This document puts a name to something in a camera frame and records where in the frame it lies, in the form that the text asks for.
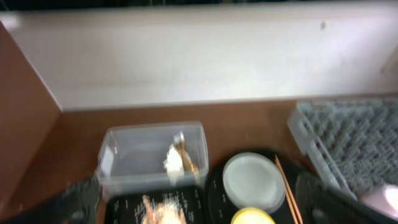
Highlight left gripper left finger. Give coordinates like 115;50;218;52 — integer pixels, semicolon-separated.
1;176;101;224

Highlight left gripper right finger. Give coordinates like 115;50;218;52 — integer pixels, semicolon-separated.
295;172;397;224

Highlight black rectangular tray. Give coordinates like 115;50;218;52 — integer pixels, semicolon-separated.
104;186;207;224

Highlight grey dishwasher rack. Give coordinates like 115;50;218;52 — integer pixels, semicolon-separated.
287;98;397;198

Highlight yellow bowl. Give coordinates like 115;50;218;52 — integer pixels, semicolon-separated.
231;207;275;224

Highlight wooden chopstick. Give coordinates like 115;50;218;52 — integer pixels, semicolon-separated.
282;172;302;224
275;156;303;224

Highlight gold foil wrapper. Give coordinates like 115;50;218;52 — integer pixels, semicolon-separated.
173;132;200;183

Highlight pink plastic cup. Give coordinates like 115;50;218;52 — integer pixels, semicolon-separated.
358;184;398;220

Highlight peanut shells food scraps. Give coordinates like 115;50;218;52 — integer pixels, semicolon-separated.
130;190;203;224

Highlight grey round plate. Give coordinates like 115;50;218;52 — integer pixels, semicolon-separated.
222;152;285;214

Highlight white napkin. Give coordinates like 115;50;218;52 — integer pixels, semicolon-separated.
164;145;185;185

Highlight clear plastic storage bin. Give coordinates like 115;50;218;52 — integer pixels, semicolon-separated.
96;121;209;200

